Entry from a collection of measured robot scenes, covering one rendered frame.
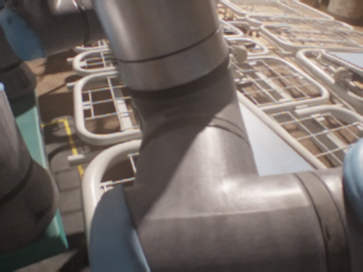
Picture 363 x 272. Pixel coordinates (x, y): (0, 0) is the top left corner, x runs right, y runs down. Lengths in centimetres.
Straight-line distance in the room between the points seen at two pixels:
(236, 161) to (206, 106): 5
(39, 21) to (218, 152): 37
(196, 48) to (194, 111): 4
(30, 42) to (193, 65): 32
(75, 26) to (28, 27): 8
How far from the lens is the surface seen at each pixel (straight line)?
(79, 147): 94
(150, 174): 15
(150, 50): 17
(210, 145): 16
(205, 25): 18
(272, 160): 61
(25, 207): 45
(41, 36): 45
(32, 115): 75
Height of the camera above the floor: 93
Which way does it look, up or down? 40 degrees down
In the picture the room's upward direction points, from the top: 4 degrees clockwise
